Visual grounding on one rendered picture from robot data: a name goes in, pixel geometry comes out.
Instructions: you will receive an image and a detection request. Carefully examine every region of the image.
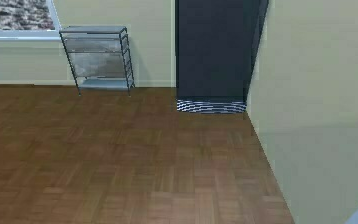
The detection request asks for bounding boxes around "dark open room door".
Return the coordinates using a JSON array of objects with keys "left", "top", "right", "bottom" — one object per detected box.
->
[{"left": 242, "top": 0, "right": 271, "bottom": 101}]

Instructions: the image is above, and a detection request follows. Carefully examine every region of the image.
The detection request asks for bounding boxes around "white framed window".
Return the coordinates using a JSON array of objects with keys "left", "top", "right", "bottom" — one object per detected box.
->
[{"left": 0, "top": 0, "right": 63, "bottom": 42}]

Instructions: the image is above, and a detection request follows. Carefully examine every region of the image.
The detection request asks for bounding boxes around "grey metal shelf rack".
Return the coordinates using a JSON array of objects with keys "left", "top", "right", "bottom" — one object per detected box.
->
[{"left": 58, "top": 25, "right": 136, "bottom": 98}]

